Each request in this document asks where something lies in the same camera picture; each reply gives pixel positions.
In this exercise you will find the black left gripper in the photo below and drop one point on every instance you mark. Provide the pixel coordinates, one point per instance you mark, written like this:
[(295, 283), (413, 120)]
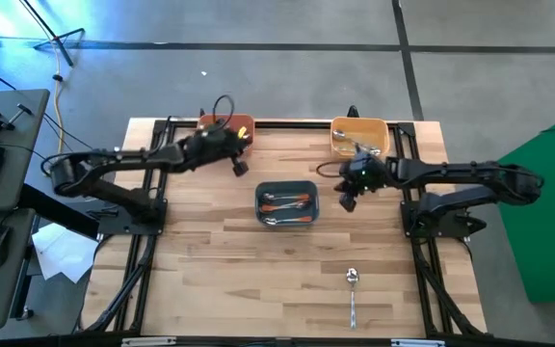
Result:
[(212, 147)]

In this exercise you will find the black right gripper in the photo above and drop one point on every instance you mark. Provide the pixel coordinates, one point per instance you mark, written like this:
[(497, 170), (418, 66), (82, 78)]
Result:
[(362, 171)]

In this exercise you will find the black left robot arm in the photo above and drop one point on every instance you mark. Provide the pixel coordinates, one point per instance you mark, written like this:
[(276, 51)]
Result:
[(113, 156)]

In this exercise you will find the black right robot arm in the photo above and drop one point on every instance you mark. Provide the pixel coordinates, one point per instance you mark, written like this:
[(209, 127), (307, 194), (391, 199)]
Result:
[(451, 171)]

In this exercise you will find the orange plastic bin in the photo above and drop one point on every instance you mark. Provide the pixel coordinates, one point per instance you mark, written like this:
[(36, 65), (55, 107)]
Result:
[(248, 123)]

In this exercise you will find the teal plastic bin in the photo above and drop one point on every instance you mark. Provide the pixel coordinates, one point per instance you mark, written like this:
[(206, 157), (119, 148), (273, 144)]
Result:
[(287, 189)]

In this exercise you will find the black table clamp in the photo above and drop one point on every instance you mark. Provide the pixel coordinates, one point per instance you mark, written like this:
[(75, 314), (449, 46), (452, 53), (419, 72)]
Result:
[(352, 112), (203, 113)]

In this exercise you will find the yellow plastic bin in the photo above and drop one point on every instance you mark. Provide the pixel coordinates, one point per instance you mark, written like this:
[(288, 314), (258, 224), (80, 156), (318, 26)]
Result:
[(354, 124)]

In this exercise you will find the black support beam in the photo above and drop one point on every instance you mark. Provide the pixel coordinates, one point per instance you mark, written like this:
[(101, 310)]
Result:
[(56, 214)]

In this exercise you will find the green panel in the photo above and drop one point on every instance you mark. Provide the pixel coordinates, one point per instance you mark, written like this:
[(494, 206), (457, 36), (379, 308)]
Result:
[(547, 217)]

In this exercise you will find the white paper sheet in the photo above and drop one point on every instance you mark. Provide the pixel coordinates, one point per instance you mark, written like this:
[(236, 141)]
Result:
[(60, 250)]

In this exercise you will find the black tripod stand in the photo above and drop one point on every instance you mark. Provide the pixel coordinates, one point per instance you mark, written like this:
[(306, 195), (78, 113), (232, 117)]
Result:
[(60, 48)]

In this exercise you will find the black aluminium table frame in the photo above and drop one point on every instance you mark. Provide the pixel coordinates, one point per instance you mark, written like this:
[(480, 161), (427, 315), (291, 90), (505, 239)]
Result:
[(301, 125)]

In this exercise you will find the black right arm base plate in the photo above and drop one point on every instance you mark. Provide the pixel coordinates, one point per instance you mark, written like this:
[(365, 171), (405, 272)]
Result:
[(410, 226)]

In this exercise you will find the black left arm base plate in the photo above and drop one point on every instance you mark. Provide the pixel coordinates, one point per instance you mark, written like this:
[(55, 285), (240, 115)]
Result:
[(113, 224)]

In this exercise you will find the silver metal bracket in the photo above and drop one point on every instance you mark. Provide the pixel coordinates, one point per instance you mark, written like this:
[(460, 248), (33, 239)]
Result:
[(417, 343), (147, 342)]

